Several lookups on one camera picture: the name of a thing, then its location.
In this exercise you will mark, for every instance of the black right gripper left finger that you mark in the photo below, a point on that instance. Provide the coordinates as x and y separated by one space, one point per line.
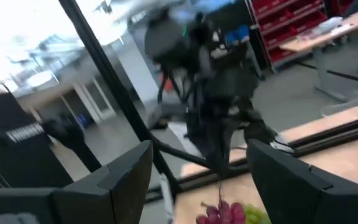
104 199

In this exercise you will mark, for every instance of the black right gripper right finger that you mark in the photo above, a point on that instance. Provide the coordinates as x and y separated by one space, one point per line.
306 199

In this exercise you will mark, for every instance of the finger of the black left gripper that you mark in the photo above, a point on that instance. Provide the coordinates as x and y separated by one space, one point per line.
212 160
224 160

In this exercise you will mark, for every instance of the green grape bunch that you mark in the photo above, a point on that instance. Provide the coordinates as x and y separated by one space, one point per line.
256 215

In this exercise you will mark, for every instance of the purple grape bunch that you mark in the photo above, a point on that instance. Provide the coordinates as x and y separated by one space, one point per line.
222 214

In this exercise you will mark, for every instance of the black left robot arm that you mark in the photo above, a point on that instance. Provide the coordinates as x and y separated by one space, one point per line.
172 43

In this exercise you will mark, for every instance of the blue object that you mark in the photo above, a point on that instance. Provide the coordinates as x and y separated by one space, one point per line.
81 120

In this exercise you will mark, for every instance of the black box white label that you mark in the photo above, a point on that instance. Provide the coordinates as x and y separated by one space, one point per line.
17 161

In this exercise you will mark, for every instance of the blue storage bins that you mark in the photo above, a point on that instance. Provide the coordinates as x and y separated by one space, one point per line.
238 34

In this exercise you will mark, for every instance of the red storage shelf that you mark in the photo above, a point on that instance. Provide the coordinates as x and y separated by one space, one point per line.
278 18

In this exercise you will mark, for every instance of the wooden desk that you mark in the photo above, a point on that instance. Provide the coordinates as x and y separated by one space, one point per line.
322 39

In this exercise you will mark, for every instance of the silver arm base bracket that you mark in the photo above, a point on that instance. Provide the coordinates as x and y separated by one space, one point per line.
286 144

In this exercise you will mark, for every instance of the silver frame plate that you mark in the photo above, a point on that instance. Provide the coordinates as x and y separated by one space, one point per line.
166 199

